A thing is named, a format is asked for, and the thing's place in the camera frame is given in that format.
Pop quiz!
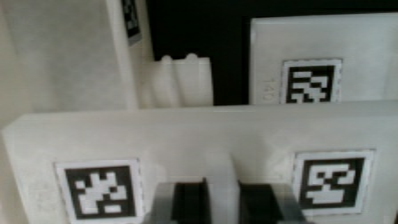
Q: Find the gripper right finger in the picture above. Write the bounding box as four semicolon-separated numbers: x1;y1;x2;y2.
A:
238;182;305;224

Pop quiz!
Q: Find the white cabinet body box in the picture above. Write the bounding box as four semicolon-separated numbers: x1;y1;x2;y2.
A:
0;0;215;116

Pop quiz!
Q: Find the white cabinet door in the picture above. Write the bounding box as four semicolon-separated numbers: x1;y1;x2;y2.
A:
248;13;398;105
3;100;398;224

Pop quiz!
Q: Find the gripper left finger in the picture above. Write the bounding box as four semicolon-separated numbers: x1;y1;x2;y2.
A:
145;180;211;224

